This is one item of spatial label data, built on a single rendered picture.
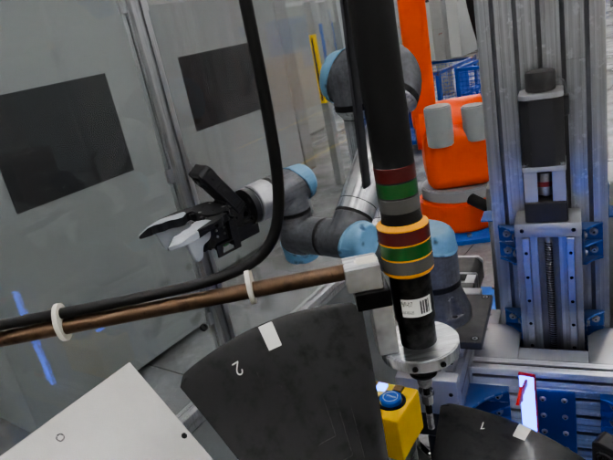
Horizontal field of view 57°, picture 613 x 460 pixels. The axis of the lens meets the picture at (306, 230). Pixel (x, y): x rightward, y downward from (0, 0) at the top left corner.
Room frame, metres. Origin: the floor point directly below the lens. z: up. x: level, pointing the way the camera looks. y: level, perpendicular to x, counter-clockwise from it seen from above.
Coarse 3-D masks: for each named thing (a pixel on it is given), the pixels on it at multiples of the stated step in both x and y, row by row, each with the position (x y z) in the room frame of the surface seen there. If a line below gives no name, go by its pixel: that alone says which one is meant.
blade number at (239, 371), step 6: (240, 354) 0.57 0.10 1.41; (234, 360) 0.56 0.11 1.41; (240, 360) 0.56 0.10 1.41; (228, 366) 0.56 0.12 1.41; (234, 366) 0.56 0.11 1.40; (240, 366) 0.56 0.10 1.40; (246, 366) 0.56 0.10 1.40; (234, 372) 0.55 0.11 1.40; (240, 372) 0.55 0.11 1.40; (246, 372) 0.55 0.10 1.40; (234, 378) 0.55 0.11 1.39; (240, 378) 0.55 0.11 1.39
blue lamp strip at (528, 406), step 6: (522, 378) 0.72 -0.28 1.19; (528, 378) 0.71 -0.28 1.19; (522, 384) 0.72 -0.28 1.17; (528, 384) 0.71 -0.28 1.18; (534, 384) 0.71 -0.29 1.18; (528, 390) 0.71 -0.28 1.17; (534, 390) 0.71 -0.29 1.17; (528, 396) 0.71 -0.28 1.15; (534, 396) 0.71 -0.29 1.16; (522, 402) 0.72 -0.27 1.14; (528, 402) 0.71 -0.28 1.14; (534, 402) 0.71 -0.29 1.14; (522, 408) 0.72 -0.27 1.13; (528, 408) 0.72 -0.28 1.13; (534, 408) 0.71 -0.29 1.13; (522, 414) 0.72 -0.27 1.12; (528, 414) 0.72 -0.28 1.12; (534, 414) 0.71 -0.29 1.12; (528, 420) 0.72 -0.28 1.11; (534, 420) 0.71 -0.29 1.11; (528, 426) 0.72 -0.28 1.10; (534, 426) 0.71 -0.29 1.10
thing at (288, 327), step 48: (240, 336) 0.58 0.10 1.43; (288, 336) 0.58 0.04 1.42; (336, 336) 0.58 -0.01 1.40; (192, 384) 0.55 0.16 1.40; (240, 384) 0.54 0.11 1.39; (288, 384) 0.54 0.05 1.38; (336, 384) 0.53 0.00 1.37; (240, 432) 0.51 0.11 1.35; (288, 432) 0.50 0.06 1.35; (336, 432) 0.49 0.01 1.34
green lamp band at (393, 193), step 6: (414, 180) 0.43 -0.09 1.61; (378, 186) 0.43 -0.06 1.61; (384, 186) 0.43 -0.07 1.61; (390, 186) 0.42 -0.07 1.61; (396, 186) 0.42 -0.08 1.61; (402, 186) 0.42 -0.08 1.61; (408, 186) 0.42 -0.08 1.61; (414, 186) 0.43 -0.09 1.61; (378, 192) 0.43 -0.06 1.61; (384, 192) 0.43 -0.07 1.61; (390, 192) 0.42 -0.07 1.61; (396, 192) 0.42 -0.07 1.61; (402, 192) 0.42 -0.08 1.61; (408, 192) 0.42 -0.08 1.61; (414, 192) 0.43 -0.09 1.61; (384, 198) 0.43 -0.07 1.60; (390, 198) 0.42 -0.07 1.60; (396, 198) 0.42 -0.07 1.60; (402, 198) 0.42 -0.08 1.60
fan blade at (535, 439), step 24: (456, 408) 0.68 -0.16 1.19; (456, 432) 0.63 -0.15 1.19; (504, 432) 0.62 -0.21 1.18; (432, 456) 0.60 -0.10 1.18; (456, 456) 0.59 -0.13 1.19; (480, 456) 0.58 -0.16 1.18; (504, 456) 0.58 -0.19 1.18; (528, 456) 0.57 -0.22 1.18; (552, 456) 0.58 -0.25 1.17; (576, 456) 0.58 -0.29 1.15
